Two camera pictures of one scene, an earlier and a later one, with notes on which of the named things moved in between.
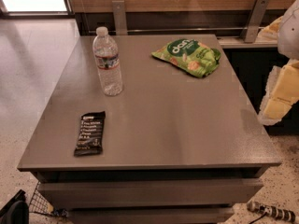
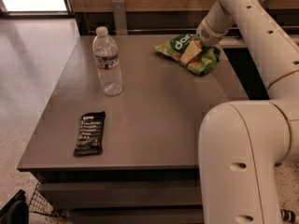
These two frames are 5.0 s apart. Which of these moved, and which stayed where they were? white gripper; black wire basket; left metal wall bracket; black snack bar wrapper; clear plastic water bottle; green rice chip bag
Moved: white gripper; green rice chip bag
Stayed: clear plastic water bottle; left metal wall bracket; black snack bar wrapper; black wire basket
